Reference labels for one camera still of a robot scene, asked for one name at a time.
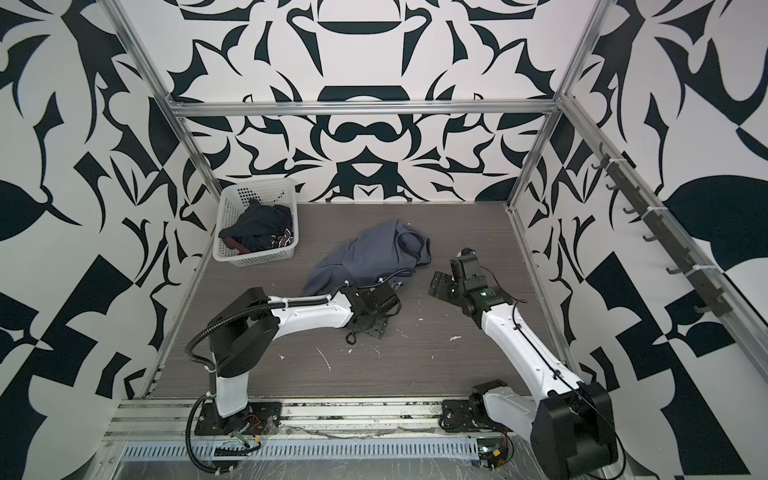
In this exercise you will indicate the dark navy tank top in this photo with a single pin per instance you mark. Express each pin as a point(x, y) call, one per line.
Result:
point(263, 220)

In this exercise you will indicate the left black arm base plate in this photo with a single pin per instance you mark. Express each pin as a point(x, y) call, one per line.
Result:
point(256, 419)

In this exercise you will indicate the green circuit board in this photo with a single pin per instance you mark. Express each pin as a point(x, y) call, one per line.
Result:
point(494, 453)

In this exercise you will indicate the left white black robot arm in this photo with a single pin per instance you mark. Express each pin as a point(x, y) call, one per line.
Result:
point(235, 340)

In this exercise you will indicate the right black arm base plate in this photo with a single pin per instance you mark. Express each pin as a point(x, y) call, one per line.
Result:
point(469, 415)

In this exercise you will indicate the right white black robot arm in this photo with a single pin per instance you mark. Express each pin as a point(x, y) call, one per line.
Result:
point(568, 424)

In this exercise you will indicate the white plastic laundry basket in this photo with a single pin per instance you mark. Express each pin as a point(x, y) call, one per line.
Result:
point(233, 202)

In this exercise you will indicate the white slotted cable duct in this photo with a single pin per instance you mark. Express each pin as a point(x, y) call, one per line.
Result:
point(347, 449)

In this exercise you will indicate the aluminium front rail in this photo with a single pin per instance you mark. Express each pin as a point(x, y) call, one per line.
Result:
point(166, 418)

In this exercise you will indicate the maroon tank top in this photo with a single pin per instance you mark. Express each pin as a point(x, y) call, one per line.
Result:
point(252, 244)

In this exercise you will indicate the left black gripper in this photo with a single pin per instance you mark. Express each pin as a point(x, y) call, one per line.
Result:
point(380, 332)

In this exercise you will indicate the grey wall hook rack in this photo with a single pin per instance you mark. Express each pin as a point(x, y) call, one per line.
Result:
point(667, 231)

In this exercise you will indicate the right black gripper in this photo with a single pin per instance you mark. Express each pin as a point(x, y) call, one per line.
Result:
point(443, 282)

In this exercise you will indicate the blue-grey tank top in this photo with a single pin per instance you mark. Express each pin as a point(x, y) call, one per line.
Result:
point(390, 250)

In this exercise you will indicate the aluminium frame back crossbar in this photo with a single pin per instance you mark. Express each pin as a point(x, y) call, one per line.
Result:
point(188, 110)

